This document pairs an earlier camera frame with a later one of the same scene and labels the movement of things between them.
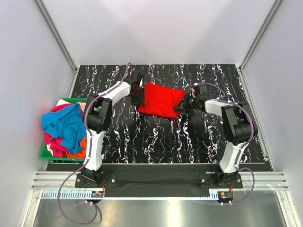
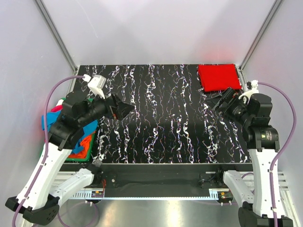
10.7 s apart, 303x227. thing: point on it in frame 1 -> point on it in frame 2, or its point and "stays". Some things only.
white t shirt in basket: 62,101 stays
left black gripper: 140,100 -> 112,104
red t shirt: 161,100 -> 218,77
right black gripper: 182,106 -> 231,97
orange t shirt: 81,154 stays
